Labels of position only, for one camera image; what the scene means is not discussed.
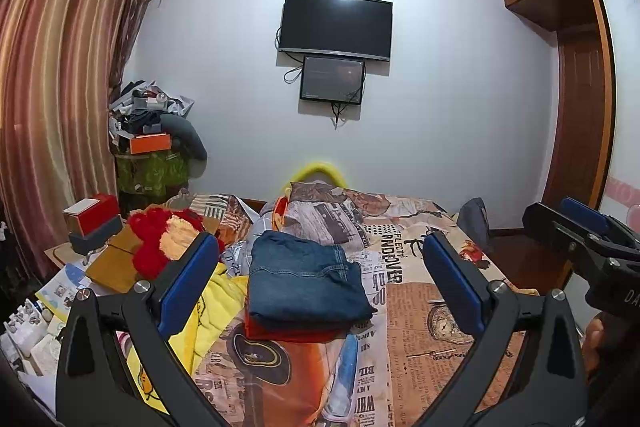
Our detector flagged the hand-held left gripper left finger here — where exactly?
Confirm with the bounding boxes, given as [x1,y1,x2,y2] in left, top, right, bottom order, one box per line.
[55,232,231,427]

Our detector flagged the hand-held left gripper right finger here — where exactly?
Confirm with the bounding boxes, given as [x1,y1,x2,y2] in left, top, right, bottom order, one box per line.
[415,231,588,427]

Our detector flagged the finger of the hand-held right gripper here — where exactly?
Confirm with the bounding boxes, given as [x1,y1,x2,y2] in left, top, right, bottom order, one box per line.
[522,202,640,278]
[559,196,640,254]

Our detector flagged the blue denim jeans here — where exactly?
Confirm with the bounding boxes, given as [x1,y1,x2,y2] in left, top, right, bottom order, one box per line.
[247,230,378,332]

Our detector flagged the person's right hand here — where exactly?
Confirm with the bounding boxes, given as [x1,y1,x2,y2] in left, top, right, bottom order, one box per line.
[582,314,608,375]

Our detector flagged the yellow cartoon blanket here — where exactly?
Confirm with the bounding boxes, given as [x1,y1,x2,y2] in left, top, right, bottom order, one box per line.
[120,257,251,413]

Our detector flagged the red plush toy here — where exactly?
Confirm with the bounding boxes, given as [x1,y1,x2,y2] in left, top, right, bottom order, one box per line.
[127,207,226,280]

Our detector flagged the grey purple backpack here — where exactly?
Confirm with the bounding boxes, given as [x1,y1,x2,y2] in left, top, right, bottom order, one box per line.
[457,198,492,250]

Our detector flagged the brown cardboard box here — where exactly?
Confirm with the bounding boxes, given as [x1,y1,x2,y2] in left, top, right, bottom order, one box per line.
[85,224,146,293]

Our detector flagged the newspaper print bed cover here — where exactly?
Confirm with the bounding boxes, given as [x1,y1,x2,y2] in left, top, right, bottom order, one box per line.
[165,182,541,427]

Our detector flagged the dark grey box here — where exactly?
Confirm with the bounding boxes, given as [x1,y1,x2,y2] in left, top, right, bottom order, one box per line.
[68,216,124,255]

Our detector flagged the green patterned bag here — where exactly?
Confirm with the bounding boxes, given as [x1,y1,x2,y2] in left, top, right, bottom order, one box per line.
[115,151,191,208]

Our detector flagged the white wardrobe panel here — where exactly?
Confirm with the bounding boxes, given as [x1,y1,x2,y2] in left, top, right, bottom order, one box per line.
[597,0,640,228]

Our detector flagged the red folded garment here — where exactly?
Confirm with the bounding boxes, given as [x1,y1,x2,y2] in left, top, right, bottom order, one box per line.
[244,309,351,344]

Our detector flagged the red and white box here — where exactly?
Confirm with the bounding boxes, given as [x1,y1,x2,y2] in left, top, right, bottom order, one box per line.
[62,193,121,236]

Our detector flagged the blue white paper booklet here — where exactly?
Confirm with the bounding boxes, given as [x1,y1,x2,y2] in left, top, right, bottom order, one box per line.
[35,264,93,323]

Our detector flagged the grey neck pillow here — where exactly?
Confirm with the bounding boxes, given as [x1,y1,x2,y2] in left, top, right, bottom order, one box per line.
[159,114,209,178]

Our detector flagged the orange box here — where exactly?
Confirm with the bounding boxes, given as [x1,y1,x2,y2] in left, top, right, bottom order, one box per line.
[129,133,173,155]

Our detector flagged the printed pillow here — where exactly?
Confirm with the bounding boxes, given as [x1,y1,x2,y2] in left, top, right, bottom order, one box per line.
[274,181,396,253]

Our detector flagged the group of white bottles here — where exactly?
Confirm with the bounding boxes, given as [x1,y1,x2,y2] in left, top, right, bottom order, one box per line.
[0,299,57,360]

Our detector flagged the pile of household clutter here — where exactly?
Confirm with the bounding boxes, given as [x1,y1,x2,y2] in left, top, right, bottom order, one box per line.
[107,79,196,142]

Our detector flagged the small black monitor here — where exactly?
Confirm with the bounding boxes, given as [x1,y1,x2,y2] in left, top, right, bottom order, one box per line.
[300,55,366,105]

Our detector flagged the striped brown curtain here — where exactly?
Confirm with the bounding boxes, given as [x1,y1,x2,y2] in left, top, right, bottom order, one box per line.
[0,0,168,303]

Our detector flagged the wooden door with frame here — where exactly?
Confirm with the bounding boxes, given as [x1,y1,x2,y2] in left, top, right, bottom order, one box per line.
[541,0,617,233]

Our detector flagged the black wall television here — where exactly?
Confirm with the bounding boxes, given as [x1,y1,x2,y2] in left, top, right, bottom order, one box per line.
[278,0,393,62]

